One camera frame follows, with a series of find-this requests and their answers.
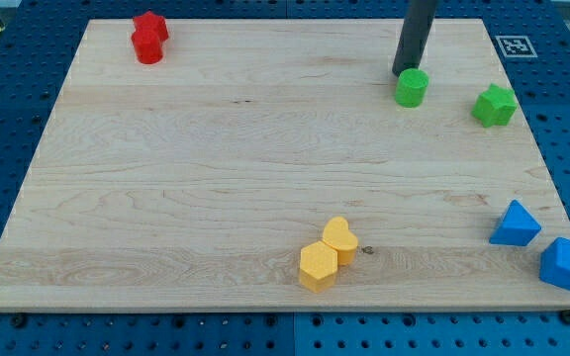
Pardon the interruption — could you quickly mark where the green star block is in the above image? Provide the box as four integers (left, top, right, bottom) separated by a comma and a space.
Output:
471, 83, 518, 128

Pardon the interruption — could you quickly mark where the yellow hexagon block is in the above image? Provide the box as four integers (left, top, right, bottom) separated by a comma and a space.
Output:
299, 241, 337, 293

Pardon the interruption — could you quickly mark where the blue cube block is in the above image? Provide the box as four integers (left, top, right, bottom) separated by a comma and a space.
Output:
539, 237, 570, 291

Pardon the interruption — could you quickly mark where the wooden board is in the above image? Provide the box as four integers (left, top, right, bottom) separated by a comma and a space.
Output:
0, 19, 570, 313

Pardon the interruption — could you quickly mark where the green cylinder block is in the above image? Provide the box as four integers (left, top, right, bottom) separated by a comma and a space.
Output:
395, 68, 429, 108

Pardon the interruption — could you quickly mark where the black bolt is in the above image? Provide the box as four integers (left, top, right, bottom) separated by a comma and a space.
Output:
10, 313, 27, 328
558, 310, 570, 325

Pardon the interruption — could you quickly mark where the red star block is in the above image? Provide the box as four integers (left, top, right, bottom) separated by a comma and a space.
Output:
133, 11, 169, 42

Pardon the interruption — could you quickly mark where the yellow heart block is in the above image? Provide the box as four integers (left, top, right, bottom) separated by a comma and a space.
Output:
322, 216, 359, 266

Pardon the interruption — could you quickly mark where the white fiducial marker tag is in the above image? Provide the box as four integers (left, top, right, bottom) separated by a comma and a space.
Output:
496, 35, 537, 58

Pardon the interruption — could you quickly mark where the black bolt bottom right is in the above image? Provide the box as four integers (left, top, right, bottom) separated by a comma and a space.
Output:
558, 310, 570, 325

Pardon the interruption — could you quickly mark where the blue triangle block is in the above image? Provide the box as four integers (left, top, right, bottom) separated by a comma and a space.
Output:
489, 200, 541, 246

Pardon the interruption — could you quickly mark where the red cylinder block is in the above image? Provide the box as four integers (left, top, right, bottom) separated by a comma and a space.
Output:
131, 29, 163, 64

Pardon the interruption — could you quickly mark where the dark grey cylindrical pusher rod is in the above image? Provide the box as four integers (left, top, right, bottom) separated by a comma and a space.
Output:
392, 0, 438, 77

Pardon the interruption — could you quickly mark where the black bolt bottom left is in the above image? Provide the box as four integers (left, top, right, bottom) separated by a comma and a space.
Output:
10, 313, 27, 328

